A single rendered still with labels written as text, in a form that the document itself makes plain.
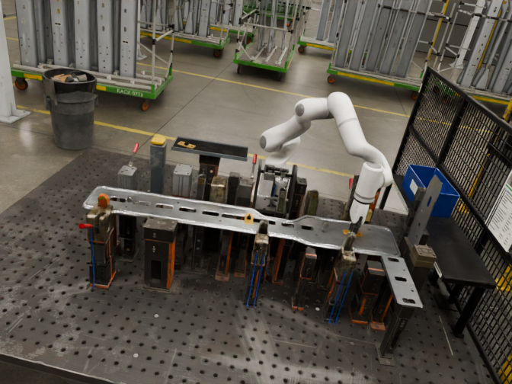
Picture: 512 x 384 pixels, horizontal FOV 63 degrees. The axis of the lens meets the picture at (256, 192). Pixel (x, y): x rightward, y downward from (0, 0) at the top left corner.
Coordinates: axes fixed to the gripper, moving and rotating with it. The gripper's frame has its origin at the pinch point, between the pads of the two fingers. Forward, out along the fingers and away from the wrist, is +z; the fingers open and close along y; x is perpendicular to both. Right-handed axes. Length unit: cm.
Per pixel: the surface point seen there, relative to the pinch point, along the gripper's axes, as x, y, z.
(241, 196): -51, -16, 1
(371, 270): 5.3, 21.5, 5.1
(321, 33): 84, -957, 63
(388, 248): 15.4, 6.4, 3.2
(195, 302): -64, 25, 33
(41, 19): -339, -411, 20
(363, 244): 3.8, 7.0, 3.2
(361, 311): 6.7, 23.1, 26.1
